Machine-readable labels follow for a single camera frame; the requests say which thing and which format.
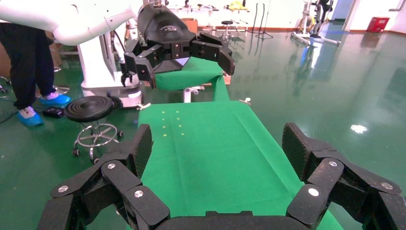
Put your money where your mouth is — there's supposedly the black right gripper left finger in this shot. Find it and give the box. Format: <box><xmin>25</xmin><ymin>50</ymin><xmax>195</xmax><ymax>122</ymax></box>
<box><xmin>36</xmin><ymin>124</ymin><xmax>172</xmax><ymax>230</ymax></box>

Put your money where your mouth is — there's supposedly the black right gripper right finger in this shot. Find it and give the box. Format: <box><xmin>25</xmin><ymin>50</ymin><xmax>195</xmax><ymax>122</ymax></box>
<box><xmin>282</xmin><ymin>123</ymin><xmax>406</xmax><ymax>230</ymax></box>

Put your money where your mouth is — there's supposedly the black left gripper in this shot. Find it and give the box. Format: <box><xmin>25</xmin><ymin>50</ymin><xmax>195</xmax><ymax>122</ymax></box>
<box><xmin>123</xmin><ymin>3</ymin><xmax>236</xmax><ymax>90</ymax></box>

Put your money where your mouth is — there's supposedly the brown cardboard box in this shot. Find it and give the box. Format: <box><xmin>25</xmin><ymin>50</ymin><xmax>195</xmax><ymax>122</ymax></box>
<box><xmin>181</xmin><ymin>17</ymin><xmax>199</xmax><ymax>35</ymax></box>

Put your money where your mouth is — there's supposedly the red box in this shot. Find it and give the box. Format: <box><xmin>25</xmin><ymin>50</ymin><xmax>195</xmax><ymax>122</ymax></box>
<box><xmin>366</xmin><ymin>16</ymin><xmax>390</xmax><ymax>34</ymax></box>

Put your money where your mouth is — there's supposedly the plain green cloth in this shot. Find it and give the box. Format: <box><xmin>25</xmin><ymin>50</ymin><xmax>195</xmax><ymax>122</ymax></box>
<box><xmin>155</xmin><ymin>56</ymin><xmax>231</xmax><ymax>102</ymax></box>

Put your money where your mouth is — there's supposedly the white workbench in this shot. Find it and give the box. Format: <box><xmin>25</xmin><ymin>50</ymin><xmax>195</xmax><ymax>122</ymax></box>
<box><xmin>166</xmin><ymin>1</ymin><xmax>251</xmax><ymax>33</ymax></box>

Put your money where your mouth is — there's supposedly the small black stool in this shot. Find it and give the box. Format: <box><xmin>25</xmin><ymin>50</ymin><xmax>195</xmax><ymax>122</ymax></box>
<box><xmin>220</xmin><ymin>20</ymin><xmax>235</xmax><ymax>41</ymax></box>

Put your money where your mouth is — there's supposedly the yellow bundle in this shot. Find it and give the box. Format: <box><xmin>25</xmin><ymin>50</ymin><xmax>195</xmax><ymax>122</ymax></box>
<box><xmin>227</xmin><ymin>0</ymin><xmax>250</xmax><ymax>12</ymax></box>

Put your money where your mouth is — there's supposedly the white robot torso column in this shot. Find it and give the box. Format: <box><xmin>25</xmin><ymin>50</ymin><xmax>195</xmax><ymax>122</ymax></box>
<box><xmin>78</xmin><ymin>18</ymin><xmax>144</xmax><ymax>109</ymax></box>

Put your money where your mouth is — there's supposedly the black round stool chrome base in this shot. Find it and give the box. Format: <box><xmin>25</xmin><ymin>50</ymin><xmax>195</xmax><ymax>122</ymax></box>
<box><xmin>64</xmin><ymin>95</ymin><xmax>124</xmax><ymax>165</ymax></box>

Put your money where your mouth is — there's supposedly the black tripod stand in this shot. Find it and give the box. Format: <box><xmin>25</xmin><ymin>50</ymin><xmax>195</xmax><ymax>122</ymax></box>
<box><xmin>247</xmin><ymin>0</ymin><xmax>274</xmax><ymax>40</ymax></box>

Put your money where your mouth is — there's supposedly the small black device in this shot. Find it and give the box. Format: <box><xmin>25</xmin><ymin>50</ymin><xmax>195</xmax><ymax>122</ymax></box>
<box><xmin>42</xmin><ymin>107</ymin><xmax>66</xmax><ymax>119</ymax></box>

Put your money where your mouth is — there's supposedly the blue shoe cover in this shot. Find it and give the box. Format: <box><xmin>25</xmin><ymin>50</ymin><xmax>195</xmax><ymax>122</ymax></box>
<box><xmin>16</xmin><ymin>106</ymin><xmax>45</xmax><ymax>127</ymax></box>
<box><xmin>38</xmin><ymin>92</ymin><xmax>72</xmax><ymax>107</ymax></box>

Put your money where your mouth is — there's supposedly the green cloth with yellow marks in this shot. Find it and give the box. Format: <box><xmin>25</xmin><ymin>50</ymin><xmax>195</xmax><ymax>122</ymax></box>
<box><xmin>126</xmin><ymin>101</ymin><xmax>345</xmax><ymax>230</ymax></box>

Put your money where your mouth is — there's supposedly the person in black trousers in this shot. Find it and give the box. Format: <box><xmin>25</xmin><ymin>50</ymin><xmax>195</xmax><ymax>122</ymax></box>
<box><xmin>0</xmin><ymin>22</ymin><xmax>58</xmax><ymax>110</ymax></box>

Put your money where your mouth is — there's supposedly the white table leg frame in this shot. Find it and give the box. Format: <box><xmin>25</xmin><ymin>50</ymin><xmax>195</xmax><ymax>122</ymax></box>
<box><xmin>183</xmin><ymin>85</ymin><xmax>205</xmax><ymax>104</ymax></box>

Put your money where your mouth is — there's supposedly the black torso cable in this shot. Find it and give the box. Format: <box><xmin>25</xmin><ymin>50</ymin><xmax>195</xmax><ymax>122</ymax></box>
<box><xmin>113</xmin><ymin>29</ymin><xmax>128</xmax><ymax>62</ymax></box>

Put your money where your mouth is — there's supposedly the white apparatus frame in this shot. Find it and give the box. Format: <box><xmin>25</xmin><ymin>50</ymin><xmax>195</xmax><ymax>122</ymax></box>
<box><xmin>290</xmin><ymin>0</ymin><xmax>342</xmax><ymax>47</ymax></box>

